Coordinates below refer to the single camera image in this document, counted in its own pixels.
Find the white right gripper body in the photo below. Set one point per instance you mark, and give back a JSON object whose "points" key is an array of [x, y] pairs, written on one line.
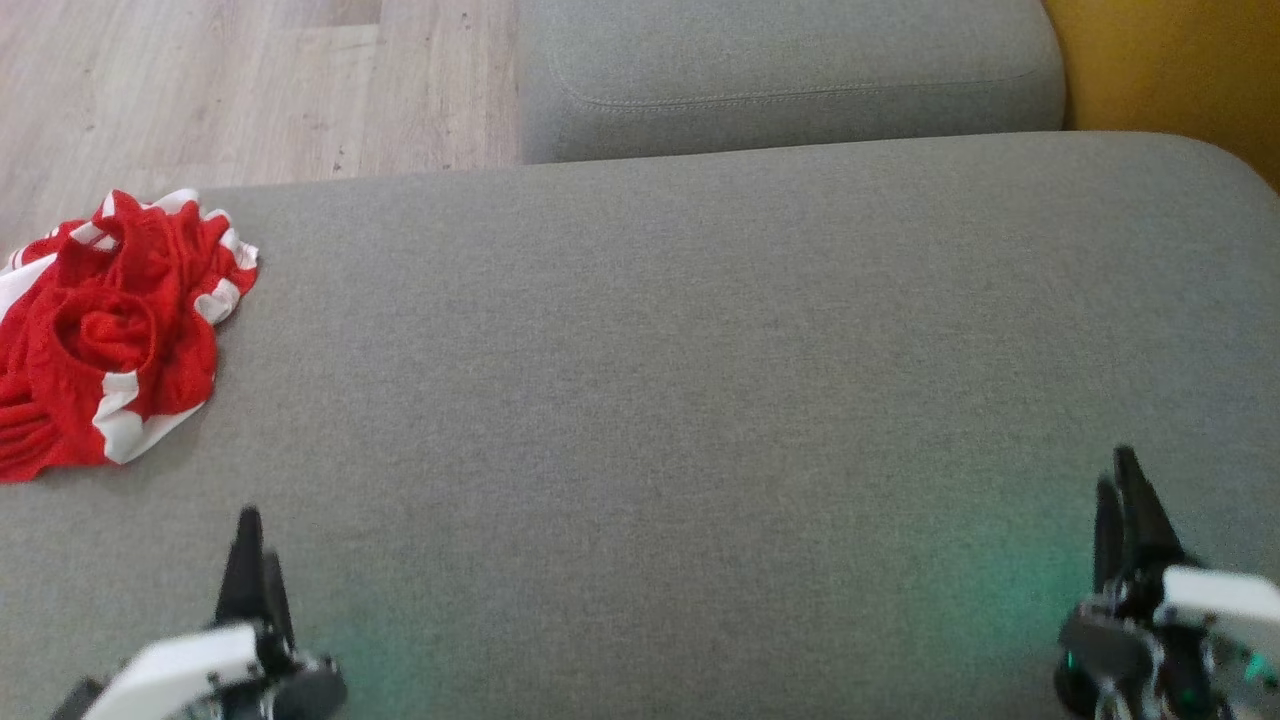
{"points": [[1220, 597]]}

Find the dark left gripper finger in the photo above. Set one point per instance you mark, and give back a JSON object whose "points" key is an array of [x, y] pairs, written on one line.
{"points": [[242, 580], [277, 610]]}

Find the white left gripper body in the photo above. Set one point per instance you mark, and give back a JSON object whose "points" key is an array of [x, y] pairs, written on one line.
{"points": [[180, 665]]}

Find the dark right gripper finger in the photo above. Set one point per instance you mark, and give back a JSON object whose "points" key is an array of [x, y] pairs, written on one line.
{"points": [[1108, 550], [1145, 530]]}

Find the red shorts with white trim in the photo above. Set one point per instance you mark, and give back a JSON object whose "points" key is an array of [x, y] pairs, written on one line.
{"points": [[60, 420]]}

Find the large grey sofa seat cushion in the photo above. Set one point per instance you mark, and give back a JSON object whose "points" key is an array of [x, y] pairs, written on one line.
{"points": [[650, 400]]}

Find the yellow sofa back cushion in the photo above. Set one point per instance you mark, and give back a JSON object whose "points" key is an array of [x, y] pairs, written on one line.
{"points": [[1170, 70]]}

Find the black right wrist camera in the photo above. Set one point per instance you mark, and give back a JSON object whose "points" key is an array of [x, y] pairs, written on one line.
{"points": [[1100, 645]]}

